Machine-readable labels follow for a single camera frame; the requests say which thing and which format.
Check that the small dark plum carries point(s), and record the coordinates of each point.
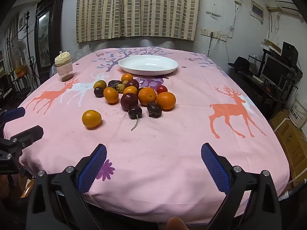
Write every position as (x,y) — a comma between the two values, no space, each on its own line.
(98,92)
(132,83)

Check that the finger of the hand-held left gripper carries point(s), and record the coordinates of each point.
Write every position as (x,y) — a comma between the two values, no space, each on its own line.
(30,134)
(15,113)

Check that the rough-skinned orange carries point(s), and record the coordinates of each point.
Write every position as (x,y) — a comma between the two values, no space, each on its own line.
(147,96)

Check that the large dark plum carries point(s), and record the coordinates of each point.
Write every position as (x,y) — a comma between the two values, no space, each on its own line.
(129,101)

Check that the white wall socket strip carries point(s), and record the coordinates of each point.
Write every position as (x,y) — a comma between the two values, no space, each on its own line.
(213,34)

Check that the dark wooden framed mirror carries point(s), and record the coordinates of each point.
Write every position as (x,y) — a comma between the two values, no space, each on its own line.
(45,36)

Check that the checked beige curtain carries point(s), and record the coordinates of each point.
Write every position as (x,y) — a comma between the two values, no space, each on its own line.
(100,12)
(163,9)

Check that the white plastic bucket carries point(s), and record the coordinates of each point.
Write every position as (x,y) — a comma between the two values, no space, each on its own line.
(298,111)

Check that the brown water chestnut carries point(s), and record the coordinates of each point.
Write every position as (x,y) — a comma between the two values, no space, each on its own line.
(113,83)
(154,110)

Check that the black hat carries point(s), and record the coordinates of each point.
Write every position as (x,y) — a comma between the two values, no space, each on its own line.
(239,63)

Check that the pink deer-print tablecloth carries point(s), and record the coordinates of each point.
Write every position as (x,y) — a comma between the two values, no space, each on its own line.
(168,148)

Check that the white oval plate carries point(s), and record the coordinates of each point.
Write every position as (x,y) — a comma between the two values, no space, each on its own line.
(148,64)

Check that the white wall panel box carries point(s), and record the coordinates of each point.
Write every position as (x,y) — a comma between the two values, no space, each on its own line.
(257,11)

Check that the smooth orange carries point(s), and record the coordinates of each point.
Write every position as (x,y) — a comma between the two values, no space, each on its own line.
(166,100)
(127,77)
(111,95)
(130,90)
(91,118)

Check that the black coat stand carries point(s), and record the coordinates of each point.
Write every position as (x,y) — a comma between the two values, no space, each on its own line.
(30,52)

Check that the white air conditioner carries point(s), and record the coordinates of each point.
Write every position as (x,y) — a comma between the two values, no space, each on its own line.
(286,2)

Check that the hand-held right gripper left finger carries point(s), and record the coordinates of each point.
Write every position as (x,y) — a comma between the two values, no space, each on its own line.
(93,167)

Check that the dark desk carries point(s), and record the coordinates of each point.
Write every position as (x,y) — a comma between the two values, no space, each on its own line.
(259,93)

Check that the green grape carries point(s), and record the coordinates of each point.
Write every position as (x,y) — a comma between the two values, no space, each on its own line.
(120,88)

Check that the red cherry tomato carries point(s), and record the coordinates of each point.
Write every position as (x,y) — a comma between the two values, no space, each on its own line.
(162,89)

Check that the black speaker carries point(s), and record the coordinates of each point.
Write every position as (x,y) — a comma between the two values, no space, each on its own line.
(289,51)

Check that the computer monitor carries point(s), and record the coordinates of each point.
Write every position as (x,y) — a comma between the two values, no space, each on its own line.
(275,71)

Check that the yellowish orange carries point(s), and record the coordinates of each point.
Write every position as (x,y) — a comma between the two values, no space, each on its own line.
(100,84)

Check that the cardboard box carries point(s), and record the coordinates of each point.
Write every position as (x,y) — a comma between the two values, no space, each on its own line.
(291,139)

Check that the dark cherry with stem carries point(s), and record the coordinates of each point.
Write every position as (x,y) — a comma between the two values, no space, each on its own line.
(135,112)

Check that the white standing fan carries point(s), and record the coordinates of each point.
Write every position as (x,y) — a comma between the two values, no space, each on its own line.
(20,49)

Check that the person's right hand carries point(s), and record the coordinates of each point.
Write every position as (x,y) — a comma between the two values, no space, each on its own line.
(176,224)

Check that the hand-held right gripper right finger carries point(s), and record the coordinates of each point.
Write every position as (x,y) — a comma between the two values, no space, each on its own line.
(214,167)

